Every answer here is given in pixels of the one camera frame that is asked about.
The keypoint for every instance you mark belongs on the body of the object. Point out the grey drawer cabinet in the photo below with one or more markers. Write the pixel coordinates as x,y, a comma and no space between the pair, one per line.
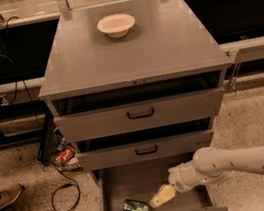
166,53

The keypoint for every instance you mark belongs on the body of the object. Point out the wire basket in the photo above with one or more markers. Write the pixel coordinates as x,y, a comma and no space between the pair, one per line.
54,144

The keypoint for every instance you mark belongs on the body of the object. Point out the middle grey drawer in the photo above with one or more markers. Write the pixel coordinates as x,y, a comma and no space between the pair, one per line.
125,154

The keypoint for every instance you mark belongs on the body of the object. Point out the black top drawer handle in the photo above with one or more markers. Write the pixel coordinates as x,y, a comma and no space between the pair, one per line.
140,115

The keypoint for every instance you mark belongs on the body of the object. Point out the brown shoe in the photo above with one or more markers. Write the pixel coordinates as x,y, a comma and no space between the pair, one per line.
9,195

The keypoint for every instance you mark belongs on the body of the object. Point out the grey drawer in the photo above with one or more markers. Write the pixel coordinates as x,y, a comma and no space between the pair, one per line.
113,120
125,154
141,180

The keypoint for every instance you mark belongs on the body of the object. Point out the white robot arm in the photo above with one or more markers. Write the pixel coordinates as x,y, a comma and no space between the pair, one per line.
208,165

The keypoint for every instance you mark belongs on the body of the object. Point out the top grey drawer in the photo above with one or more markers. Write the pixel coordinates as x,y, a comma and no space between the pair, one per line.
113,120

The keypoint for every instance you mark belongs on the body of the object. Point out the green soda can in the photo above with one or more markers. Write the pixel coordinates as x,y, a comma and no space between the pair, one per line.
135,205

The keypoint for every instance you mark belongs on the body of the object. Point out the bottom grey drawer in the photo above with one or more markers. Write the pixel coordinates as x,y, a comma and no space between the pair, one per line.
141,180

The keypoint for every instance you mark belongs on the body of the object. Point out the orange snack packet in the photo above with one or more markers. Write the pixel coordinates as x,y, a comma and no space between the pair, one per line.
64,156

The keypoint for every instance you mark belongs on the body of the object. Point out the black drawer handle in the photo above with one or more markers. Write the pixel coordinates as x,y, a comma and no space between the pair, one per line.
140,115
150,150

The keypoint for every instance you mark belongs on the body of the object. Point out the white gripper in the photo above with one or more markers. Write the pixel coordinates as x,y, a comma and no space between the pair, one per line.
179,179

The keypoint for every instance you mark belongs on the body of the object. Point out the black middle drawer handle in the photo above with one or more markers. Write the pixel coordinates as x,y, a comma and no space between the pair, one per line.
150,150

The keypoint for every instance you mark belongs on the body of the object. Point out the white bowl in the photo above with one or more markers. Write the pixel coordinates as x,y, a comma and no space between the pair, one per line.
116,25

